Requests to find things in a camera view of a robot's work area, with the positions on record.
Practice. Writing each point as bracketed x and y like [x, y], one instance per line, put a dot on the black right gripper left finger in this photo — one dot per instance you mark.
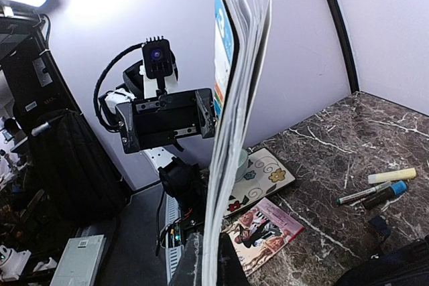
[189, 269]

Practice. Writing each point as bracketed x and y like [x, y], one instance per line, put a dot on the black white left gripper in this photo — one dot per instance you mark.
[147, 119]

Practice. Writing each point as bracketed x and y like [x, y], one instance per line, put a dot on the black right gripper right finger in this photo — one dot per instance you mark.
[229, 271]

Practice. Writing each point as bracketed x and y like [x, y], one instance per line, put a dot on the patterned notebook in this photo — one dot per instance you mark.
[261, 233]

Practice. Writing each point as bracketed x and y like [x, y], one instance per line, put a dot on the blue white reader book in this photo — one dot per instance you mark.
[241, 32]

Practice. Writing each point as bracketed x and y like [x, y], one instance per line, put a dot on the navy blue student backpack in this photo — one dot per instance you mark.
[407, 265]

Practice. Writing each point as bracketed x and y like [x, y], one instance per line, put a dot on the floral square plate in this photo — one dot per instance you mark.
[265, 175]

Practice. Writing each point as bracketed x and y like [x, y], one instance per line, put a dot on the celadon cup on plate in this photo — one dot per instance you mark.
[242, 164]

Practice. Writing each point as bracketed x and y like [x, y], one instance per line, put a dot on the grey box on floor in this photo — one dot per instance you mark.
[79, 262]

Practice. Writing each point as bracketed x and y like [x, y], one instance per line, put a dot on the blue capped black marker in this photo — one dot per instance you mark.
[384, 195]

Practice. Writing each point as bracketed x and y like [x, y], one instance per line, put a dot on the yellow highlighter pen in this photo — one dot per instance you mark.
[403, 174]

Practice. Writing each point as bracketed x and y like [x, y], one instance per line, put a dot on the black wrist camera on left gripper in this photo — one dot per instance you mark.
[158, 58]

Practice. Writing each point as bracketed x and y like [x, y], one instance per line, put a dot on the white slotted cable duct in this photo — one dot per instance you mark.
[173, 239]

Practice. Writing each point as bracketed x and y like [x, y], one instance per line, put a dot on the black bag outside enclosure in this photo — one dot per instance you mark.
[75, 170]

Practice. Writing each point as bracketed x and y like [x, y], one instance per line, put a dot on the black enclosure corner post left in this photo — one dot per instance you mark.
[344, 41]

